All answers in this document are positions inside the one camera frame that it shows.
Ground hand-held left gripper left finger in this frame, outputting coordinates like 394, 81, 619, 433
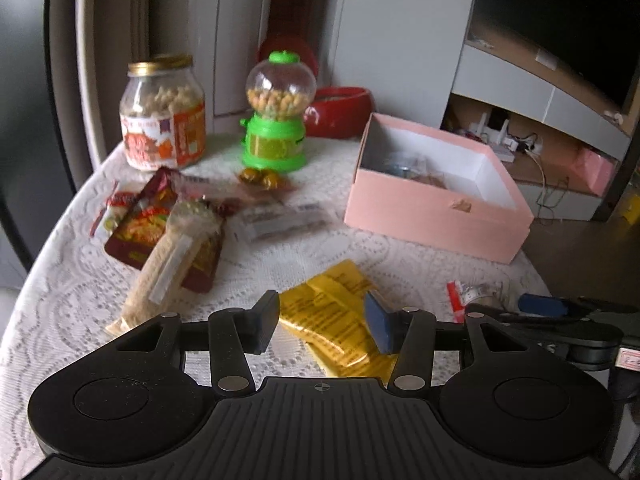
104, 290, 280, 397

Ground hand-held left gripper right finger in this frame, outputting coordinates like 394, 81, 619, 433
364, 291, 540, 397

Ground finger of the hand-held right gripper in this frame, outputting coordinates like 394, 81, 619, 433
465, 302, 576, 326
517, 292, 638, 318

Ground yellow snack packet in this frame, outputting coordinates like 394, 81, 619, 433
277, 259, 401, 378

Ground pink cardboard box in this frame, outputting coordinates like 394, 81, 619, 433
343, 112, 535, 265

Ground amber candies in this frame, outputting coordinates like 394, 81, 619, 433
236, 167, 301, 193

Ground dark red snack packet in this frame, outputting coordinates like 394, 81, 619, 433
104, 167, 224, 293

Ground white lace tablecloth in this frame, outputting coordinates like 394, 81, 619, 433
0, 132, 551, 411

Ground clear wrapped snack bar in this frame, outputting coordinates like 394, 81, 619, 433
232, 202, 341, 243

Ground beige cracker packet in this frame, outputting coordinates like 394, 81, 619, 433
105, 200, 223, 338

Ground clear red snack wrapper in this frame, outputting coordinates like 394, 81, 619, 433
175, 175, 288, 218

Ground yellow object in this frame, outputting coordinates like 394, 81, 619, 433
617, 195, 640, 223

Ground small pink box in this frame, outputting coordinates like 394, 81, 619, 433
572, 147, 618, 196

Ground white router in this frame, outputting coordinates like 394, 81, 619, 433
470, 112, 521, 163

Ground green candy dispenser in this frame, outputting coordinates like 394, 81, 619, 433
239, 50, 319, 175

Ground small red sachet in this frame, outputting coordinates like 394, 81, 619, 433
90, 191, 141, 238

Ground red bowl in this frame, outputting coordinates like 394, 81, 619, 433
304, 86, 375, 140

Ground glass jar with orange label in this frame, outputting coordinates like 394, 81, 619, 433
119, 54, 207, 172

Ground white television cabinet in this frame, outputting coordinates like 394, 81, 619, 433
440, 35, 640, 221

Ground red round lid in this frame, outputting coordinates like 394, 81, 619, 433
256, 35, 321, 78

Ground black television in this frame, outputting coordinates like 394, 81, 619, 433
470, 0, 640, 111

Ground thin cables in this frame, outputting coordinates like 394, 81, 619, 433
520, 132, 571, 221

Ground dark chair frame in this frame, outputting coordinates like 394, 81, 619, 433
592, 110, 640, 223

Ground beige curved chair frame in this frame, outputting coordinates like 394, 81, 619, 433
42, 0, 166, 196

